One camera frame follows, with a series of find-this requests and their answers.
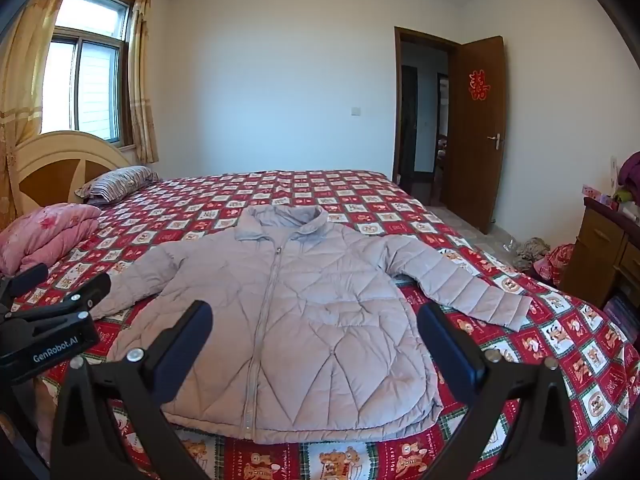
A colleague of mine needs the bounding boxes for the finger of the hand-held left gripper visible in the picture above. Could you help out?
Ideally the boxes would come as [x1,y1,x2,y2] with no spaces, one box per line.
[0,262,49,302]
[20,272,112,324]

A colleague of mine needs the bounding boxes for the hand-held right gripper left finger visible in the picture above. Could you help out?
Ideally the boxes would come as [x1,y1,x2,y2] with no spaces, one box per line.
[50,300,215,480]

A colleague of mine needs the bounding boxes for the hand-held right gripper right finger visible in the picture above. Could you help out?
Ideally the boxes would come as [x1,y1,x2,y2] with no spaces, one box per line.
[417,301,593,480]

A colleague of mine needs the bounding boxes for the light grey quilted jacket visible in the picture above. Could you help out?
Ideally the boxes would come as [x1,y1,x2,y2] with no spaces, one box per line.
[90,204,533,445]

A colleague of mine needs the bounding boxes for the folded pink quilt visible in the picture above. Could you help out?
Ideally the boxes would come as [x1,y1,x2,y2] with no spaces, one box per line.
[0,202,103,277]

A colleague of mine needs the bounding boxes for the red checked printed bedspread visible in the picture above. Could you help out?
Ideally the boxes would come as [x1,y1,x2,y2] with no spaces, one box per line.
[10,170,640,480]

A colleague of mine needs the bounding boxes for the cream wooden headboard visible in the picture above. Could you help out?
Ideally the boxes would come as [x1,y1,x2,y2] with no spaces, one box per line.
[12,131,133,221]

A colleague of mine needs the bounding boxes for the striped pillow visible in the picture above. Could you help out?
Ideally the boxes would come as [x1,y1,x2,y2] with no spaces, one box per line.
[75,165,160,206]

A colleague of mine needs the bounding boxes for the grey cloth pile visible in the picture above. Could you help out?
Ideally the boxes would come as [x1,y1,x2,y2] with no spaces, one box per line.
[512,237,551,271]

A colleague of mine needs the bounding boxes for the red printed cloth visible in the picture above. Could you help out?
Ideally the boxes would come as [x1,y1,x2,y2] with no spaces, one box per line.
[532,244,576,286]

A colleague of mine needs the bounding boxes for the brown wooden door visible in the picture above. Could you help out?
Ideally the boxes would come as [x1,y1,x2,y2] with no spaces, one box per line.
[446,36,507,235]

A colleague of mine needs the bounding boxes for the wooden cabinet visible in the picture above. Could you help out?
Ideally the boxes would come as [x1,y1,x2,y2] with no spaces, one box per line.
[557,197,640,308]

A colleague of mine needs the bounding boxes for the wide yellow curtain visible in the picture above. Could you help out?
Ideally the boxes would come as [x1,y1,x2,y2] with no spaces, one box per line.
[0,0,76,231]

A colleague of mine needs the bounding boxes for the window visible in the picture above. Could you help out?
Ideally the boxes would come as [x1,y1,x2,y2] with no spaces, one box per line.
[40,0,133,148]

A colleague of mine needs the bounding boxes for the pink box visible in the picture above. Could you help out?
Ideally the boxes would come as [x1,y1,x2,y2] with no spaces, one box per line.
[581,185,616,206]

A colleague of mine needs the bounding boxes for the purple cloth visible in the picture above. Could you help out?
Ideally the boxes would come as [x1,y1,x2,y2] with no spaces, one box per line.
[617,151,640,188]

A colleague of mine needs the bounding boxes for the red paper door decoration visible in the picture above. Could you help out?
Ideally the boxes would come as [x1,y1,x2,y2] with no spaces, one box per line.
[467,69,490,101]

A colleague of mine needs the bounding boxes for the dark wooden door frame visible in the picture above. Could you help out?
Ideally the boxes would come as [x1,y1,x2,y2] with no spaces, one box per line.
[392,26,461,196]

